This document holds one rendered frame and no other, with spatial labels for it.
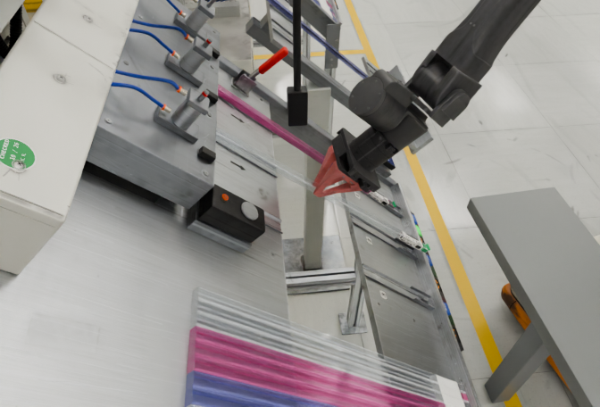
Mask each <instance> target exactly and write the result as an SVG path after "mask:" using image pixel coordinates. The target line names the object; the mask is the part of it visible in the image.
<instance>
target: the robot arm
mask: <svg viewBox="0 0 600 407"><path fill-rule="evenodd" d="M540 1H541V0H479V2H478V3H477V4H476V6H475V7H474V8H473V9H472V10H471V12H470V13H469V14H468V15H467V16H466V18H465V19H464V20H463V21H462V22H461V23H460V24H459V25H458V26H457V27H456V28H455V29H454V30H453V31H452V32H450V33H448V34H447V36H446V37H445V38H444V39H443V41H442V42H441V43H440V45H439V46H438V47H437V49H436V50H433V49H431V51H430V52H429V54H428V55H427V56H426V58H425V59H424V60H423V62H422V63H421V64H420V66H419V67H418V68H417V70H416V71H415V72H414V74H413V75H412V77H411V78H410V79H409V80H408V81H407V82H406V83H405V84H403V83H402V81H401V80H399V79H396V78H395V77H393V76H392V75H391V74H389V73H388V71H385V70H383V69H380V70H377V71H375V73H374V74H373V75H372V76H370V77H367V78H365V79H362V80H361V81H360V82H358V83H357V84H356V85H355V87H354V88H353V90H352V92H351V94H350V96H349V100H348V105H349V109H350V110H351V112H353V113H354V114H355V115H357V116H358V117H359V118H361V119H362V120H364V121H365V122H367V123H368V124H369V125H371V126H370V127H369V128H368V129H366V130H365V131H364V132H363V133H362V134H361V135H359V136H358V137H355V136H354V135H352V134H351V133H350V132H349V131H347V130H346V129H345V128H342V129H340V130H339V131H338V132H337V136H336V137H335V138H333V139H332V140H331V143H332V145H331V146H330V147H329V149H328V151H327V153H326V156H325V158H324V161H323V163H322V165H321V168H320V171H319V173H318V175H317V177H316V178H315V180H314V182H316V183H318V184H319V185H318V186H317V187H316V189H315V190H314V192H313V194H314V195H316V196H318V197H323V196H326V195H334V194H337V193H345V192H354V191H362V190H363V191H364V192H366V193H368V192H369V191H371V192H373V193H374V192H376V191H377V190H379V189H380V188H381V186H380V183H379V180H378V177H377V174H376V171H375V170H376V169H377V168H378V167H379V166H380V165H381V164H383V163H384V162H386V161H387V160H389V159H390V158H391V157H393V156H394V155H396V154H397V153H399V152H400V151H401V150H403V149H404V148H406V147H407V146H408V145H409V144H410V143H412V142H413V141H415V140H416V139H417V138H419V137H420V136H422V135H423V134H425V133H426V132H427V131H428V128H429V127H428V126H427V124H426V119H427V118H428V116H429V117H430V118H431V119H432V120H433V121H435V122H436V123H437V124H438V125H439V126H440V127H441V128H443V127H444V126H445V125H446V124H447V123H448V122H449V121H450V120H455V119H456V118H457V117H458V116H459V115H460V114H461V113H462V112H463V111H464V110H465V109H466V108H467V107H468V105H469V103H470V100H471V99H472V98H473V97H474V96H475V95H476V93H477V92H478V91H479V90H480V89H481V87H482V85H481V84H480V81H481V80H482V79H483V78H484V77H485V75H486V74H487V73H488V72H489V71H490V69H491V68H492V66H493V64H494V61H495V59H496V57H497V56H498V55H499V53H500V52H501V50H502V49H503V47H504V45H505V44H506V43H507V41H508V40H509V39H510V37H511V36H512V35H513V33H514V32H515V31H516V30H517V28H519V26H520V25H521V24H522V23H523V22H524V21H525V20H526V18H527V17H528V16H529V15H530V14H531V12H532V11H533V10H534V9H535V8H536V6H537V5H538V4H539V3H540ZM419 97H420V98H421V99H422V100H423V101H424V102H425V103H426V104H427V105H428V106H430V107H431V108H432V109H433V110H432V111H431V110H430V108H429V107H428V106H427V105H426V104H425V103H423V102H422V100H421V99H420V98H419ZM413 102H415V103H416V104H417V105H418V106H419V107H420V108H421V109H422V110H423V111H424V112H425V113H427V114H428V116H427V115H426V114H425V113H424V112H422V111H421V110H420V109H419V108H418V107H417V106H416V105H414V104H413ZM332 163H333V164H332ZM331 164H332V165H331ZM330 165H331V167H330ZM341 180H345V181H346V182H347V183H345V184H342V185H339V186H336V187H332V188H329V189H326V190H324V188H325V187H328V186H331V185H333V184H335V183H338V182H339V181H341Z"/></svg>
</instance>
